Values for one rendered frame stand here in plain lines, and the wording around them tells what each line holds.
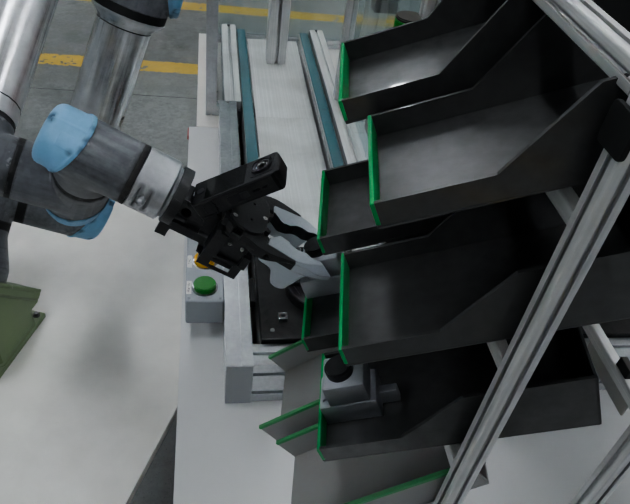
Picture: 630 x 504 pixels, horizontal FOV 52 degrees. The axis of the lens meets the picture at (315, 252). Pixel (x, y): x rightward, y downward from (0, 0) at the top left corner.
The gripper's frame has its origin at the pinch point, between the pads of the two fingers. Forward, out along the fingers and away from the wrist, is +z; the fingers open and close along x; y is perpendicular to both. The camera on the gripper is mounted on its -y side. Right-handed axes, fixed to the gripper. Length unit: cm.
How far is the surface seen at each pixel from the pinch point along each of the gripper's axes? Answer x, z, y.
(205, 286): -21.7, -4.3, 35.3
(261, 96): -106, -1, 41
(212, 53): -102, -19, 35
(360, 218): 4.1, -1.4, -9.9
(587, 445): -5, 64, 15
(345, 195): -1.0, -2.6, -8.5
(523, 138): 16.5, -0.9, -31.4
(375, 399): 19.1, 7.1, -0.4
